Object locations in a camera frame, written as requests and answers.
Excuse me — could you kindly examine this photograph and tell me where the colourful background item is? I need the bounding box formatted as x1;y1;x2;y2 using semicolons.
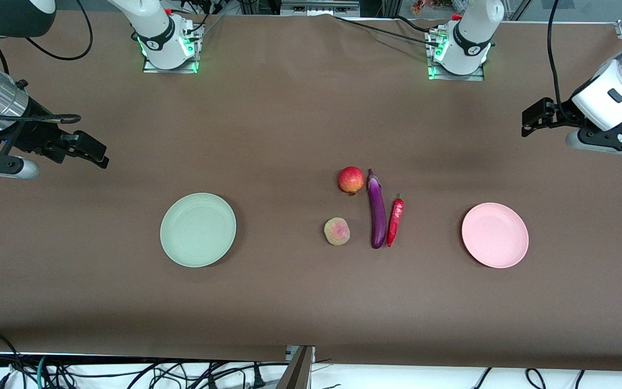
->
411;0;455;15

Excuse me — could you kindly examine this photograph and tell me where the pale pink peach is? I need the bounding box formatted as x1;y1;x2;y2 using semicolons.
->
324;217;351;246

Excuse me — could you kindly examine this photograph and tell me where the grey metal equipment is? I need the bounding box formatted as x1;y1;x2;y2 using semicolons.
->
280;0;361;16

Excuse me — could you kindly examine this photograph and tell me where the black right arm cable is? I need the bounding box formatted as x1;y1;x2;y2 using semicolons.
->
0;0;94;125

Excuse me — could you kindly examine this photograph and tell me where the short black cable on cloth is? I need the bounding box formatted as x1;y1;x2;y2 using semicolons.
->
395;15;434;32

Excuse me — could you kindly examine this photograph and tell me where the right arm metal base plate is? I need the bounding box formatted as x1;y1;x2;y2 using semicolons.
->
143;24;199;73

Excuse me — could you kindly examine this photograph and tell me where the aluminium frame post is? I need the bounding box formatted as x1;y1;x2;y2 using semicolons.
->
276;345;316;389

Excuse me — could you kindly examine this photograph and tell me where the red chili pepper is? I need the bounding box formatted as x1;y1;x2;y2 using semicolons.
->
387;194;405;248

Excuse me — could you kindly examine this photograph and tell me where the purple eggplant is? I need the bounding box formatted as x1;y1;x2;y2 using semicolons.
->
367;169;388;250

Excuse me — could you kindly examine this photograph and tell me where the pink plate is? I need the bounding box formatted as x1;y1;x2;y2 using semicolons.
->
462;203;529;269

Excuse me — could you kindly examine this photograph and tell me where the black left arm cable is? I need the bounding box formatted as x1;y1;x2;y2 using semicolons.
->
546;0;573;122

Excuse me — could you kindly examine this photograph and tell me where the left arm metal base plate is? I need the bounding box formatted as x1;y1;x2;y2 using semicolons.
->
427;32;485;82

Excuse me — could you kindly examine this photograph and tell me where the red pomegranate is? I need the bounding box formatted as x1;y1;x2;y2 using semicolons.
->
338;166;365;196

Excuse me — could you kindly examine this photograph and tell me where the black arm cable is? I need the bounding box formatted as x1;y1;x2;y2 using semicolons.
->
546;0;573;122
0;0;94;125

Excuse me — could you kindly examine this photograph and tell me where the long black cable on cloth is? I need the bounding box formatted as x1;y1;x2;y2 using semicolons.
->
333;15;441;49

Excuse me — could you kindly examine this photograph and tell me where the pale green plate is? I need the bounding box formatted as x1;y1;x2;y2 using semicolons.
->
160;193;237;268

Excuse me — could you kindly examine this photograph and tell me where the brown table cloth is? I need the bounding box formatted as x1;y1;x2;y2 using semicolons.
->
0;11;622;373

